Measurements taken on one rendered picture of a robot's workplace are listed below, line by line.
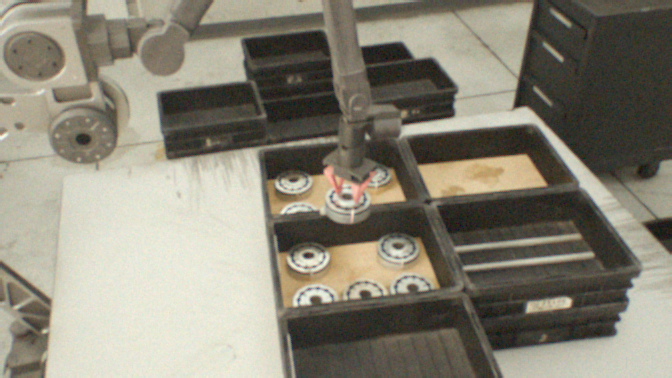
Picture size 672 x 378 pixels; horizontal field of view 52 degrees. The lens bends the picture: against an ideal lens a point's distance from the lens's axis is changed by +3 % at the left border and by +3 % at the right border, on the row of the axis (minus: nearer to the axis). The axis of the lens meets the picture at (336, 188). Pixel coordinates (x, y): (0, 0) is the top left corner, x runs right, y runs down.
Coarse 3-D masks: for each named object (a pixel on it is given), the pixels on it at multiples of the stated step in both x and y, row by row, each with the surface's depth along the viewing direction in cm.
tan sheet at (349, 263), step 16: (416, 240) 171; (336, 256) 167; (352, 256) 167; (368, 256) 167; (288, 272) 162; (336, 272) 162; (352, 272) 162; (368, 272) 162; (384, 272) 162; (400, 272) 162; (416, 272) 162; (432, 272) 162; (288, 288) 158; (336, 288) 158; (288, 304) 154
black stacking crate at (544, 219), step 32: (576, 192) 172; (448, 224) 171; (480, 224) 173; (512, 224) 175; (544, 224) 176; (576, 224) 175; (480, 256) 167; (512, 256) 167; (544, 256) 167; (608, 256) 161; (576, 288) 151; (608, 288) 153; (480, 320) 151
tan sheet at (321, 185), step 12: (312, 180) 191; (324, 180) 191; (396, 180) 191; (312, 192) 186; (324, 192) 186; (384, 192) 186; (396, 192) 186; (276, 204) 182; (288, 204) 182; (312, 204) 183; (324, 204) 182
